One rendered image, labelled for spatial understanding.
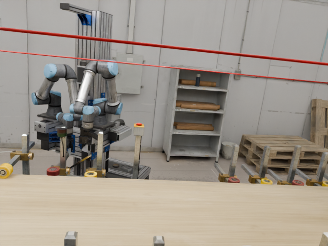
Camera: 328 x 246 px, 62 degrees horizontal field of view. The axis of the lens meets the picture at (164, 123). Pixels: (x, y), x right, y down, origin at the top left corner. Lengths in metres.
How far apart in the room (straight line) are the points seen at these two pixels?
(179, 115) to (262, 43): 1.91
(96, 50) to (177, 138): 2.70
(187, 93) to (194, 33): 0.99
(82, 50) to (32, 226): 1.78
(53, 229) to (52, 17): 3.61
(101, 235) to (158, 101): 3.52
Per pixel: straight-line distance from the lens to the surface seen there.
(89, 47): 2.72
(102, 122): 2.51
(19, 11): 4.69
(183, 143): 4.95
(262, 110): 5.40
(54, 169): 1.98
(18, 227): 1.47
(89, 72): 2.23
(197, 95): 4.80
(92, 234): 1.38
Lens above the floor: 1.73
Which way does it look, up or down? 14 degrees down
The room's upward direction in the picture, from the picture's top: 6 degrees clockwise
